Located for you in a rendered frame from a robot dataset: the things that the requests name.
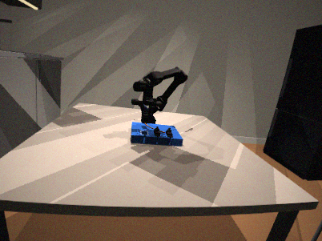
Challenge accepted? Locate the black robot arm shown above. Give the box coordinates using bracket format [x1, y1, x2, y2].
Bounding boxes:
[133, 66, 187, 115]

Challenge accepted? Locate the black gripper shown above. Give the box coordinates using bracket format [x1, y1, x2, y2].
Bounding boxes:
[131, 91, 163, 116]

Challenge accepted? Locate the blue flat panel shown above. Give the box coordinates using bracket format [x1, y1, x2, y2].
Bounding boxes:
[131, 122, 183, 147]

